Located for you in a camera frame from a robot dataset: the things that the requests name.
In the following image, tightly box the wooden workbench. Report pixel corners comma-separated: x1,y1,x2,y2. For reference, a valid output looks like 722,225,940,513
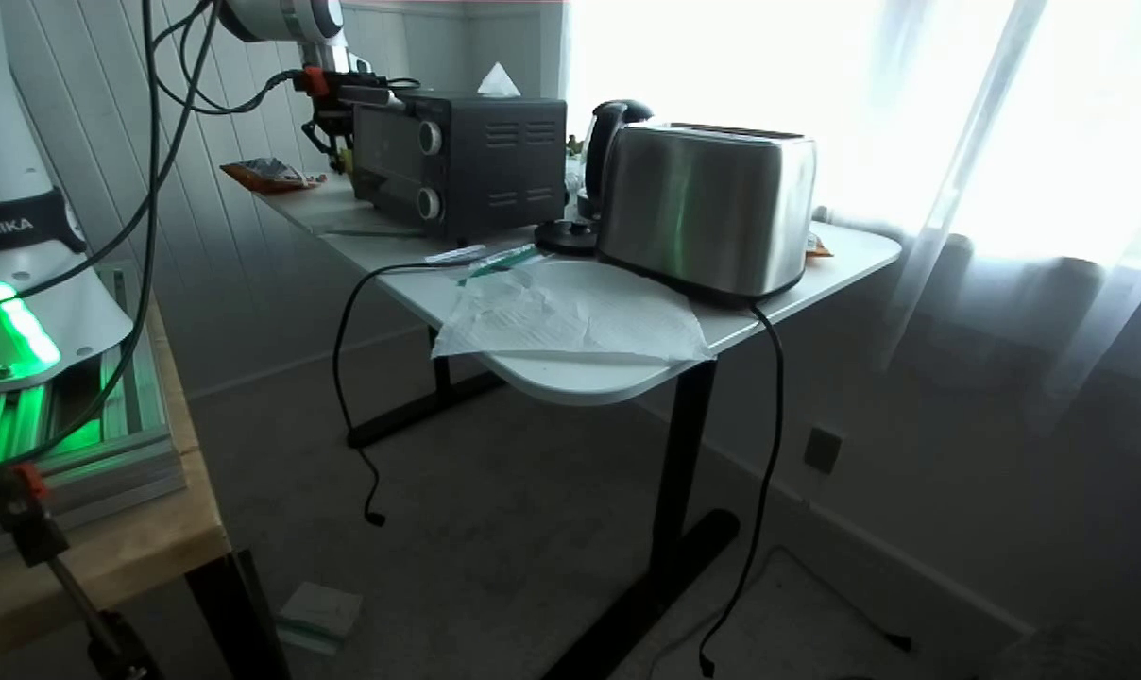
0,299,291,680

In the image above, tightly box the pale flat floor object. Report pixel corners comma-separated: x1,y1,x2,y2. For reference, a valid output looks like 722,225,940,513
272,576,369,661

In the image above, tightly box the black toaster oven cable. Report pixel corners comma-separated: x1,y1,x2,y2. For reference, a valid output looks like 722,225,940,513
329,253,472,534

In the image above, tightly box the white cloth towel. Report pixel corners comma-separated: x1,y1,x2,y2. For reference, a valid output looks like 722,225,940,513
428,253,713,369

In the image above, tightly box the white pen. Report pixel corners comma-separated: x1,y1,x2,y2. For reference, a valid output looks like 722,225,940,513
418,243,493,272

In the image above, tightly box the wall power outlet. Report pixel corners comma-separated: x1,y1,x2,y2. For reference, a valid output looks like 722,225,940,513
802,421,850,478

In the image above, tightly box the orange cable clip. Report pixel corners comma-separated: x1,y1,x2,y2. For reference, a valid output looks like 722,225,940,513
295,64,338,102

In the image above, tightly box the grey robot mounting base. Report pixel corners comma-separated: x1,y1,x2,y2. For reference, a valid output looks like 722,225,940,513
0,239,138,399

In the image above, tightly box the orange snack bag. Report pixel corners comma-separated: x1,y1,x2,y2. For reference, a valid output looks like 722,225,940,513
221,156,333,197

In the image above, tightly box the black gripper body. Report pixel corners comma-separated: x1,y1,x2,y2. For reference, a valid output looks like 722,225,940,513
321,69,404,142

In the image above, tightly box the silver toaster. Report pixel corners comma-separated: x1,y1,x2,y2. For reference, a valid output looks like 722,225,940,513
598,115,820,304

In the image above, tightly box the teal pen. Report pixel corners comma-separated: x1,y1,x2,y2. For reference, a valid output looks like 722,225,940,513
452,243,546,285

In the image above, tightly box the red handled clamp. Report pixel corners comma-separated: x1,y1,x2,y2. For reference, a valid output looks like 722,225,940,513
0,460,160,680

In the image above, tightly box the black kettle base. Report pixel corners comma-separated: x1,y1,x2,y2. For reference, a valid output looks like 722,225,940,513
532,212,610,259

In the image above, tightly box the black floor cable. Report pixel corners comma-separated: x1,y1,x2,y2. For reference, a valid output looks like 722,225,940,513
756,539,917,657

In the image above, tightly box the black electric kettle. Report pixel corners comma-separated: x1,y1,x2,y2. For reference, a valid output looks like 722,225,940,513
580,94,656,219

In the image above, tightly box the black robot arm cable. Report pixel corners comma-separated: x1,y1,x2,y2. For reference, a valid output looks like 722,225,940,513
0,0,423,483

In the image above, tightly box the white sheer curtain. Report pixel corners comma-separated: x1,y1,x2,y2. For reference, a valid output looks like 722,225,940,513
564,0,1141,418

